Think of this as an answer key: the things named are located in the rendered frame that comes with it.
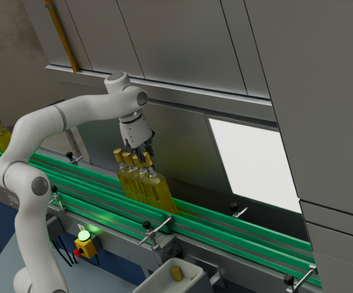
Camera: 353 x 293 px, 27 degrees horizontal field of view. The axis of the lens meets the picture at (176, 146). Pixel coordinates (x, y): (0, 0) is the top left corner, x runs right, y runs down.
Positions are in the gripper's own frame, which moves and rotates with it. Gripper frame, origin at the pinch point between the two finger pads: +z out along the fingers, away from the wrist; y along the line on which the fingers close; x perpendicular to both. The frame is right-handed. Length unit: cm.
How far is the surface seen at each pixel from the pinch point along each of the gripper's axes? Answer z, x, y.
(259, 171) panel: 5.7, 42.4, -13.0
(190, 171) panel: 14.2, 5.8, -12.0
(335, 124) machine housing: -45, 109, 21
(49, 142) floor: 134, -333, -114
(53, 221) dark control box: 35, -59, 19
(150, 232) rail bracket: 21.5, 9.4, 15.1
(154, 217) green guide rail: 24.0, 0.3, 6.4
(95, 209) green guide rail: 22.6, -26.3, 14.3
